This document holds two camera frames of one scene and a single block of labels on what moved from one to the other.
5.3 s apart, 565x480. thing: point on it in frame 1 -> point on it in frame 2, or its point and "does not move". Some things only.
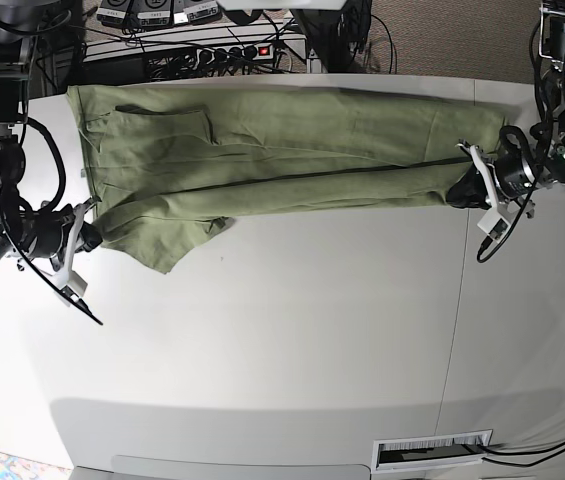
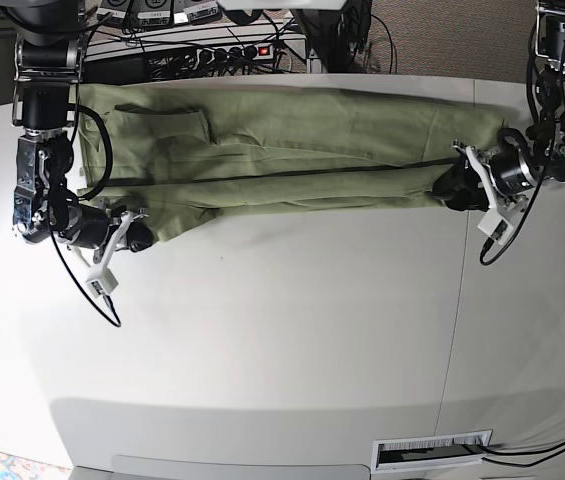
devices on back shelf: x=149 y=13 does not move
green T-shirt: x=160 y=160 does not move
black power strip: x=234 y=53 does not move
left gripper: x=41 y=233 -> x=86 y=227
